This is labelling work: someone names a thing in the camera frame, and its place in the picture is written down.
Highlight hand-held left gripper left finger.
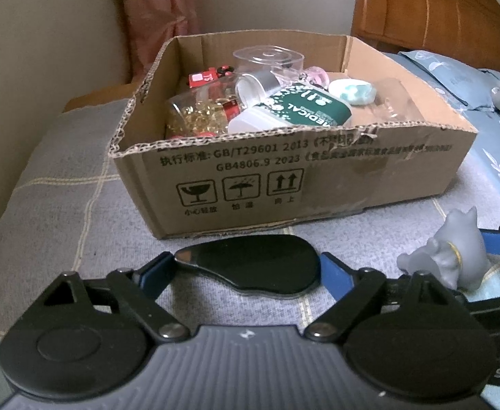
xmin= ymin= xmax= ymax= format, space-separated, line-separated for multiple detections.
xmin=40 ymin=251 xmax=191 ymax=344

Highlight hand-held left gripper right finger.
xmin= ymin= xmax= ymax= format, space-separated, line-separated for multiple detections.
xmin=303 ymin=251 xmax=468 ymax=344

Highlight grey animal figurine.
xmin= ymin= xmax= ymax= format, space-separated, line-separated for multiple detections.
xmin=397 ymin=206 xmax=490 ymax=292

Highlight black glossy oval case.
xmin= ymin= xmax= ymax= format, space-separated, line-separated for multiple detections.
xmin=175 ymin=235 xmax=321 ymax=298

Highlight cardboard box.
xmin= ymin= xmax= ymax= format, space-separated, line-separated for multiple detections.
xmin=108 ymin=33 xmax=479 ymax=240

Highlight clear bottle of gold capsules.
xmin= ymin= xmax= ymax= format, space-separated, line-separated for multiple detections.
xmin=164 ymin=72 xmax=277 ymax=138

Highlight green and white bottle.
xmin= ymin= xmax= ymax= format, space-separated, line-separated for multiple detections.
xmin=228 ymin=84 xmax=353 ymax=136

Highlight white and teal round case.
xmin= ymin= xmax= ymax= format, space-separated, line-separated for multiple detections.
xmin=329 ymin=78 xmax=377 ymax=106

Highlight pink transparent trinket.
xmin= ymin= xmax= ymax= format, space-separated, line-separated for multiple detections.
xmin=305 ymin=66 xmax=330 ymax=91

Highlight grey checked bed sheet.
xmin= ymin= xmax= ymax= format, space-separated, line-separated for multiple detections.
xmin=0 ymin=98 xmax=500 ymax=410

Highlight blue leaf print quilt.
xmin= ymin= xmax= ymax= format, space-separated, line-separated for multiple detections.
xmin=380 ymin=49 xmax=500 ymax=218

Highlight clear plastic jar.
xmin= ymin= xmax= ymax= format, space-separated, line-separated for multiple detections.
xmin=233 ymin=45 xmax=306 ymax=78

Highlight wooden headboard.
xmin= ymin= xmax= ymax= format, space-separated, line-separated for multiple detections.
xmin=352 ymin=0 xmax=500 ymax=73

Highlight pink curtain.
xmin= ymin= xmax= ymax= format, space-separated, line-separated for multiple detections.
xmin=119 ymin=0 xmax=203 ymax=86

